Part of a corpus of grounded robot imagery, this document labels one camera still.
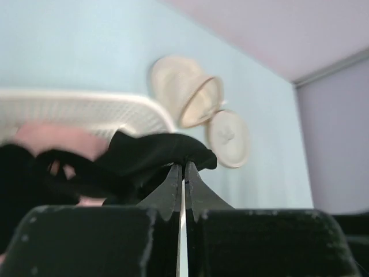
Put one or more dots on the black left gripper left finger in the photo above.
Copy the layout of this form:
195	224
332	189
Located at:
112	240

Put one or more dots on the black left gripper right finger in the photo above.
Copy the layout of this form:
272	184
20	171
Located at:
225	241

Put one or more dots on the black bra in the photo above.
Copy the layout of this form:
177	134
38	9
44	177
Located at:
129	170

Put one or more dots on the beige mesh laundry bag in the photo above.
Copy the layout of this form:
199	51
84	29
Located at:
194	97

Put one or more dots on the white plastic laundry basket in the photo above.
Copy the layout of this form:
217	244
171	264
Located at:
101	113

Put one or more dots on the pink garment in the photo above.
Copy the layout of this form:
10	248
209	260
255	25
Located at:
57	138

